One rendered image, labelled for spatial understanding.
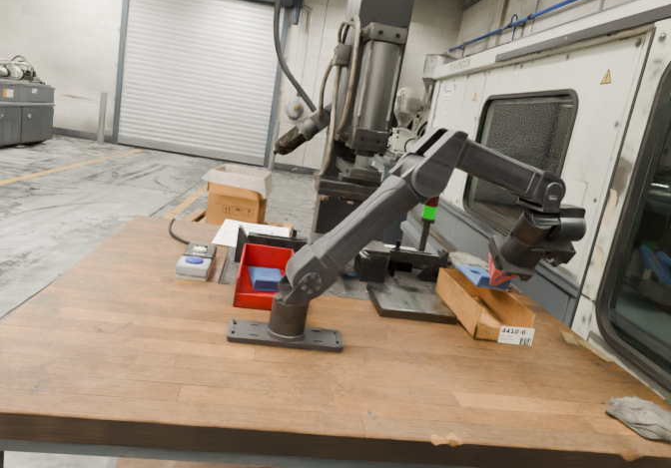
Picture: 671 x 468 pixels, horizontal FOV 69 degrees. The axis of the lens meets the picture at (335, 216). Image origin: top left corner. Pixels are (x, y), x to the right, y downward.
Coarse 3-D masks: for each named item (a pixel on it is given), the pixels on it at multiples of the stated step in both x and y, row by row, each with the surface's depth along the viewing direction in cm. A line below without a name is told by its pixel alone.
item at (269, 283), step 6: (252, 270) 114; (258, 270) 115; (264, 270) 116; (270, 270) 117; (276, 270) 117; (252, 276) 111; (258, 276) 111; (264, 276) 112; (270, 276) 113; (276, 276) 113; (258, 282) 103; (264, 282) 103; (270, 282) 103; (276, 282) 104; (258, 288) 104; (264, 288) 104; (270, 288) 105; (276, 288) 105
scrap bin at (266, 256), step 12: (252, 252) 118; (264, 252) 119; (276, 252) 119; (288, 252) 119; (240, 264) 102; (252, 264) 119; (264, 264) 119; (276, 264) 120; (240, 276) 100; (240, 288) 103; (252, 288) 105; (240, 300) 95; (252, 300) 95; (264, 300) 95
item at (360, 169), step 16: (336, 160) 138; (352, 160) 140; (368, 160) 120; (320, 176) 122; (352, 176) 116; (368, 176) 116; (320, 192) 116; (336, 192) 117; (352, 192) 117; (368, 192) 118
